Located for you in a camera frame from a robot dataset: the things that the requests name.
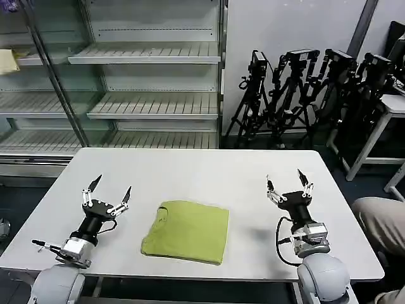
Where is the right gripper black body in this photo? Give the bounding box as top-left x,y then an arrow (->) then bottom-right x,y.
277,189 -> 316,229

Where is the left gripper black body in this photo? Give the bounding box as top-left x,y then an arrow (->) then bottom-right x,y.
77,198 -> 117,245

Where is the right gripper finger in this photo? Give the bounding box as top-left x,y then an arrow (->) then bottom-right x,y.
296,168 -> 316,200
265,174 -> 288,205

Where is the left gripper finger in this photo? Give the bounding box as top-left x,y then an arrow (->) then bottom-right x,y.
80,174 -> 104,208
106,186 -> 132,217

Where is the yellow-green shirt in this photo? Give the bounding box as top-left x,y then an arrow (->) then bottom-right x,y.
140,199 -> 230,266

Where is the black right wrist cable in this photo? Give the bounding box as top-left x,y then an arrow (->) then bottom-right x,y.
275,216 -> 305,266

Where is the glass-door white shelf cabinet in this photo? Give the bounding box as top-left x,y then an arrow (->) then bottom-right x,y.
0,0 -> 88,187

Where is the open white shelf rack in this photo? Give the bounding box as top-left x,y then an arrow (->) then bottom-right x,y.
67,0 -> 227,150

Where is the white desk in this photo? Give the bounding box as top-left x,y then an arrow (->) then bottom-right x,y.
344,92 -> 405,182

